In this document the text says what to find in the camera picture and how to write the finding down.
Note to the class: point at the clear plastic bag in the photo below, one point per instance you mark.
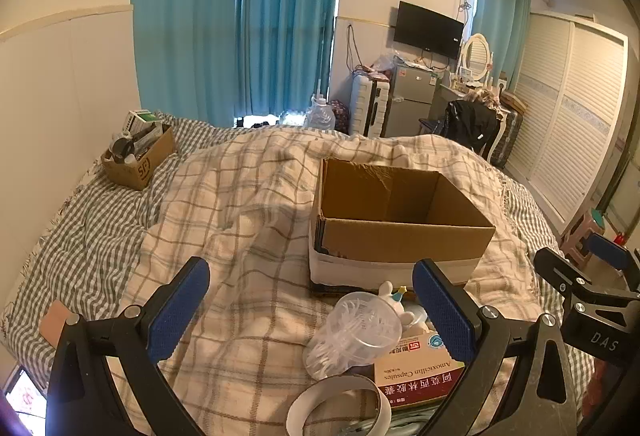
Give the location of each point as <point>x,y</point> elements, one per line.
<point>385,63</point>

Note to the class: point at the white suitcase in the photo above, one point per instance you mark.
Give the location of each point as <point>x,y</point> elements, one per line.
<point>370,106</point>

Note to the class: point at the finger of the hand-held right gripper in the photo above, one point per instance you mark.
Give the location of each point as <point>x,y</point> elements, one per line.
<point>607,251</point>
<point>560,268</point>

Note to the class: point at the green checked bed sheet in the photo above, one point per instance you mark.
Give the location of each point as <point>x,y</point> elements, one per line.
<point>75,236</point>

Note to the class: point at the small cardboard box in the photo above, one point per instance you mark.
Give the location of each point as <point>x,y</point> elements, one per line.
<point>145,166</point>

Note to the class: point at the wide blue curtain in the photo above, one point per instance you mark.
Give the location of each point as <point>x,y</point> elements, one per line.
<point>185,16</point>

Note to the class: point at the green white carton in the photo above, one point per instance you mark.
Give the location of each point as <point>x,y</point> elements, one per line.
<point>142,118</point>

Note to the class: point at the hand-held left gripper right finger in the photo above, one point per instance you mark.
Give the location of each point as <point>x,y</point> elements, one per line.
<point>445,311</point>

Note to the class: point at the white louvred wardrobe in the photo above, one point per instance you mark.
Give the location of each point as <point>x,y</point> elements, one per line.
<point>565,116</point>

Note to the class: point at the black wall television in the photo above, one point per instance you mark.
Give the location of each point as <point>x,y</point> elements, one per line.
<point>427,28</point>

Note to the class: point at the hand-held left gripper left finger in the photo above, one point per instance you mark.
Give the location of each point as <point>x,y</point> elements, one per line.
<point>175,311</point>

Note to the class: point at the blue window curtain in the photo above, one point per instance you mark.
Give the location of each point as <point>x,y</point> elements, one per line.
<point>285,16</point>

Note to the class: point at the dark floral bag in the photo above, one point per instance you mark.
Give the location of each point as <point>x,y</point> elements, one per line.
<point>340,116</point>

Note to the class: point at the red white medicine box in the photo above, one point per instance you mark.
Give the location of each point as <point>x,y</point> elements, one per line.
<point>415,376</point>

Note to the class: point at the white chair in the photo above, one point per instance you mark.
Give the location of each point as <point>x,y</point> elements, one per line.
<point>495,136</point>

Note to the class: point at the clear cotton swab container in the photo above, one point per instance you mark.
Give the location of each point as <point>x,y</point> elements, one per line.
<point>350,331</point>

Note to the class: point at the black jacket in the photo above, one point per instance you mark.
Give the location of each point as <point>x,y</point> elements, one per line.
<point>467,121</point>

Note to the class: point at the pink plastic stool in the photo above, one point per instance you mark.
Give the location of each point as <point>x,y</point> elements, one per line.
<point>580,236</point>

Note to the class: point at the pale blue white toy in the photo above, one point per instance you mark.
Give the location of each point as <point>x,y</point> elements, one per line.
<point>387,291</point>

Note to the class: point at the beige plaid blanket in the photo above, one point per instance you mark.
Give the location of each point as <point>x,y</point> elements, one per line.
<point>240,216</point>

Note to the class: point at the dark striped chest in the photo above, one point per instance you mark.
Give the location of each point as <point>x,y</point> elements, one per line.
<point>510,136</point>

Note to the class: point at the large cardboard box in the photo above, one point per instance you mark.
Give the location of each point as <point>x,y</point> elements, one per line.
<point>400,241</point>

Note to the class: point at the narrow blue curtain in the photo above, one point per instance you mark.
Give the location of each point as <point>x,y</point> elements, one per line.
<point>500,16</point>

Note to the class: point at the tan card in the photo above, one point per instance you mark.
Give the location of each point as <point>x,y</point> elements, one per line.
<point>55,323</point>

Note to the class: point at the large clear water bottle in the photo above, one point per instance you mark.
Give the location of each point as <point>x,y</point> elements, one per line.
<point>320,116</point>

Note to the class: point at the smartphone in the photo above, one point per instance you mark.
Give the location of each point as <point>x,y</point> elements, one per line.
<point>27,396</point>

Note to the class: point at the grey small fridge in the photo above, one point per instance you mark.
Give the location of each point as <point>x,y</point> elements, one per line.
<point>410,101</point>

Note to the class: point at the white oval mirror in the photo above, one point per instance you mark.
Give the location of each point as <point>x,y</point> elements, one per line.
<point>475,56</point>

